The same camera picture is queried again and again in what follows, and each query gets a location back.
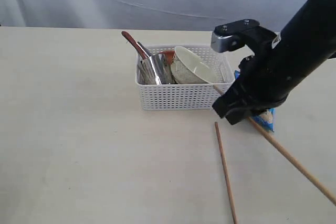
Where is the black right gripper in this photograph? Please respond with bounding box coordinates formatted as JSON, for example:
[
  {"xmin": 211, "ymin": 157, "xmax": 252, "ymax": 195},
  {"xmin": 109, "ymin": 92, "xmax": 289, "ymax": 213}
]
[{"xmin": 212, "ymin": 55, "xmax": 286, "ymax": 125}]

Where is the blue potato chips bag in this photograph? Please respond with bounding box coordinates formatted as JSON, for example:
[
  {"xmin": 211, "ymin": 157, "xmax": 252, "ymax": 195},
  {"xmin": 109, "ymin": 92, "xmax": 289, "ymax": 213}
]
[{"xmin": 233, "ymin": 70, "xmax": 276, "ymax": 133}]

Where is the wooden chopstick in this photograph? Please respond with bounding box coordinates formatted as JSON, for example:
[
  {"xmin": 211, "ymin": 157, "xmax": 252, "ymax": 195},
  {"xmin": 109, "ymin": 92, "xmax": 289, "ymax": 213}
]
[
  {"xmin": 214, "ymin": 122, "xmax": 238, "ymax": 224},
  {"xmin": 213, "ymin": 84, "xmax": 336, "ymax": 206}
]

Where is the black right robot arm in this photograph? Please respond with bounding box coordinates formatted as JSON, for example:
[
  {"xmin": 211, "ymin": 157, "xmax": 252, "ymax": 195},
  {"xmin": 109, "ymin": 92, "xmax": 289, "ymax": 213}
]
[{"xmin": 211, "ymin": 0, "xmax": 335, "ymax": 125}]

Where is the speckled beige ceramic bowl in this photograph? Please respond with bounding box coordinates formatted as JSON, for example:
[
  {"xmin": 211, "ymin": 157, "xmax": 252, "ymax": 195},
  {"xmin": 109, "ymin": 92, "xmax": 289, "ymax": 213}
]
[{"xmin": 170, "ymin": 46, "xmax": 218, "ymax": 84}]

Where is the terracotta brown plate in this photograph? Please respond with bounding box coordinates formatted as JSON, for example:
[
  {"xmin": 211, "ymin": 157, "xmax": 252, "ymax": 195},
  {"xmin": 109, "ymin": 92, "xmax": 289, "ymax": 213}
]
[{"xmin": 160, "ymin": 50, "xmax": 175, "ymax": 65}]

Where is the white perforated plastic basket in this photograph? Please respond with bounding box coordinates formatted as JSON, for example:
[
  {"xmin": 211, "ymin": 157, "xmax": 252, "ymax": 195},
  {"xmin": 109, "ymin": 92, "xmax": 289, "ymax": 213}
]
[{"xmin": 135, "ymin": 44, "xmax": 235, "ymax": 111}]

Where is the stainless steel cup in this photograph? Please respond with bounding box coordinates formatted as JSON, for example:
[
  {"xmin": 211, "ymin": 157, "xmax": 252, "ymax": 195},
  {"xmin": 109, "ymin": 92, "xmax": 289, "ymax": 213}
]
[{"xmin": 140, "ymin": 52, "xmax": 174, "ymax": 85}]

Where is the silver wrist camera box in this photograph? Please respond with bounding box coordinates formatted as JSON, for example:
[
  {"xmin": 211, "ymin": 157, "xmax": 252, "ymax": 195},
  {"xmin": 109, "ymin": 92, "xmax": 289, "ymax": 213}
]
[{"xmin": 211, "ymin": 19, "xmax": 276, "ymax": 54}]

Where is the brown wooden handled spoon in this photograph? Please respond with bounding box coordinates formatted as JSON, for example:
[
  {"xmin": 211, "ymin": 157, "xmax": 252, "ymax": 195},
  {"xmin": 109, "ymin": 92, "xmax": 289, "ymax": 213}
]
[{"xmin": 121, "ymin": 31, "xmax": 148, "ymax": 59}]

